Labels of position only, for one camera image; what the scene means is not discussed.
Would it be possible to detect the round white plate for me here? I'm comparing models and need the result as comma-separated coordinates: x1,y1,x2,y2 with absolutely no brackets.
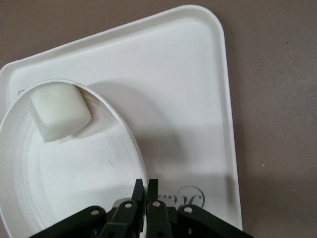
0,78,150,238

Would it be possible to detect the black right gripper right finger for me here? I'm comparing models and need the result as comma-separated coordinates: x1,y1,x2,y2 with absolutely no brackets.
145,178,255,238

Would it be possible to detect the small white steamed bun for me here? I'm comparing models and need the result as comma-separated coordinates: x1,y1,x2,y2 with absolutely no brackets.
30,84,92,143

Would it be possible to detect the cream rabbit print tray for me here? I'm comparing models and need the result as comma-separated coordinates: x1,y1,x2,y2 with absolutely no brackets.
0,5,244,233

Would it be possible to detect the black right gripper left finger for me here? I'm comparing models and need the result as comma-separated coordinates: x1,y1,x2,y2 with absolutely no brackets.
28,178,146,238

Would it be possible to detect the brown table cover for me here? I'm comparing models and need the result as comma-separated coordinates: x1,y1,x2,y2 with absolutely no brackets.
0,0,317,238

